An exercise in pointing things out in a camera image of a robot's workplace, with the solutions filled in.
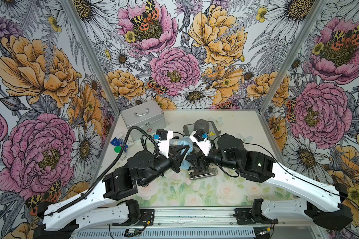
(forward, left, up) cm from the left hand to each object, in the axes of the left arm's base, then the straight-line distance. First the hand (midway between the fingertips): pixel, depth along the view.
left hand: (188, 151), depth 57 cm
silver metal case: (+40, +25, -21) cm, 52 cm away
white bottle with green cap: (+17, +39, -26) cm, 50 cm away
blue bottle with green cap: (+27, +45, -34) cm, 62 cm away
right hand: (+1, -1, -4) cm, 4 cm away
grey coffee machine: (+16, -9, -7) cm, 19 cm away
